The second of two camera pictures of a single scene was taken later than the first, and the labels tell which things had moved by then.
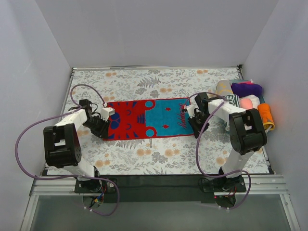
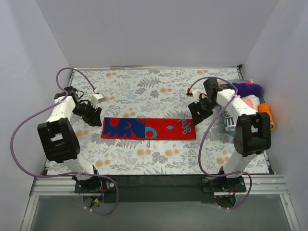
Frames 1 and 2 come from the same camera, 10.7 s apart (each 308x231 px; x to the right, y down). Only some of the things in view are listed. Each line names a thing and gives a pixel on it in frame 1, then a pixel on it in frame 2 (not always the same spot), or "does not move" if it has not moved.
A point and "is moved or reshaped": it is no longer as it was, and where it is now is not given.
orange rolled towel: (266, 116) does not move
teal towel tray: (262, 98) does not move
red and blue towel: (141, 119) is moved or reshaped
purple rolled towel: (242, 89) does not move
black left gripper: (101, 127) -> (91, 114)
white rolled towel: (253, 98) does not move
